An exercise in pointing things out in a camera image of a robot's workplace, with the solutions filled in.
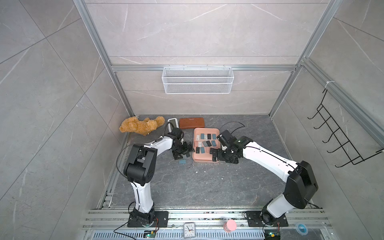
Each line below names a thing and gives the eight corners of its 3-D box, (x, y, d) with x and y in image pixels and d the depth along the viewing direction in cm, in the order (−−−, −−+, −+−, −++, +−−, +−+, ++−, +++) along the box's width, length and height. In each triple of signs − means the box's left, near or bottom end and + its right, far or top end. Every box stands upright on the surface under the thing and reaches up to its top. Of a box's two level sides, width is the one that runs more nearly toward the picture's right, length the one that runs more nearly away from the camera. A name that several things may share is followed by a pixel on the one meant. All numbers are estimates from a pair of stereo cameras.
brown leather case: (179, 128, 114) (178, 125, 111) (179, 120, 119) (179, 117, 116) (204, 128, 114) (204, 125, 111) (204, 120, 119) (204, 117, 117)
